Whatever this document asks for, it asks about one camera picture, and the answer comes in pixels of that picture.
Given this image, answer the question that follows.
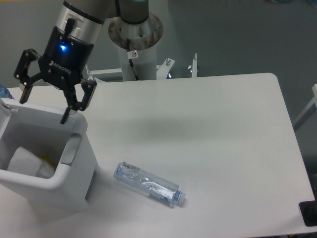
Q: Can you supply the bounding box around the clear crushed plastic bottle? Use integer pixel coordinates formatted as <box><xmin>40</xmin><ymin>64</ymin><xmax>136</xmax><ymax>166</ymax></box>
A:
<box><xmin>113</xmin><ymin>162</ymin><xmax>186</xmax><ymax>206</ymax></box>

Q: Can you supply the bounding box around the yellow trash in bin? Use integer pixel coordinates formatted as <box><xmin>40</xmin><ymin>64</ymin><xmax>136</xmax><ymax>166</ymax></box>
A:
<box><xmin>39</xmin><ymin>155</ymin><xmax>58</xmax><ymax>171</ymax></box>

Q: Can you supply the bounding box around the white plastic wrapper bag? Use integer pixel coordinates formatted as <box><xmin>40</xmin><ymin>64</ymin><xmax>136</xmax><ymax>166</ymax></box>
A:
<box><xmin>7</xmin><ymin>147</ymin><xmax>55</xmax><ymax>179</ymax></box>

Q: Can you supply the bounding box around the black cable on pedestal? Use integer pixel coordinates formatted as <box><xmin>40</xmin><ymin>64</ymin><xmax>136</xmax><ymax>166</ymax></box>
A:
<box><xmin>126</xmin><ymin>38</ymin><xmax>140</xmax><ymax>81</ymax></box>

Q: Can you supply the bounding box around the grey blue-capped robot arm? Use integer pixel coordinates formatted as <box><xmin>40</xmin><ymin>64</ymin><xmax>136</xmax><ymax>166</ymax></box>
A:
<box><xmin>14</xmin><ymin>0</ymin><xmax>149</xmax><ymax>124</ymax></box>

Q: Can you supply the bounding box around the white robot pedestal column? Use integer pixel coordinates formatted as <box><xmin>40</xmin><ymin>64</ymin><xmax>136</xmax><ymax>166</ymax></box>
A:
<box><xmin>108</xmin><ymin>13</ymin><xmax>163</xmax><ymax>67</ymax></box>

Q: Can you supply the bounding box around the blue patterned object left edge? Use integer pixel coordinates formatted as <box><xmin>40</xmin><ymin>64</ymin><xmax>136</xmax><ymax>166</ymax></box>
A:
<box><xmin>0</xmin><ymin>84</ymin><xmax>14</xmax><ymax>99</ymax></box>

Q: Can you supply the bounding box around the white frame at right edge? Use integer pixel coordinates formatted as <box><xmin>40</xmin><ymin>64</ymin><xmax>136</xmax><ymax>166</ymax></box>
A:
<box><xmin>293</xmin><ymin>84</ymin><xmax>317</xmax><ymax>131</ymax></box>

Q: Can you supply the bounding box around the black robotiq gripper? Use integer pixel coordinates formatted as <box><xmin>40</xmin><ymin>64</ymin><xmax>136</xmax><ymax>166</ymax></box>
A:
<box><xmin>14</xmin><ymin>26</ymin><xmax>97</xmax><ymax>124</ymax></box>

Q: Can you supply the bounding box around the white pedestal base frame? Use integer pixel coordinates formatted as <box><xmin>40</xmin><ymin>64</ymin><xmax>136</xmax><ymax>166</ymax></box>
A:
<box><xmin>85</xmin><ymin>53</ymin><xmax>200</xmax><ymax>84</ymax></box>

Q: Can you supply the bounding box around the black device at table edge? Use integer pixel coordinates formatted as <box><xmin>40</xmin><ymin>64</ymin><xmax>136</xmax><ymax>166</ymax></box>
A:
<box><xmin>299</xmin><ymin>200</ymin><xmax>317</xmax><ymax>227</ymax></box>

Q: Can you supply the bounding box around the white plastic trash can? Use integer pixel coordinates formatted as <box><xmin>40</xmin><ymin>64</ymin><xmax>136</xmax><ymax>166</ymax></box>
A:
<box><xmin>0</xmin><ymin>98</ymin><xmax>99</xmax><ymax>211</ymax></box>

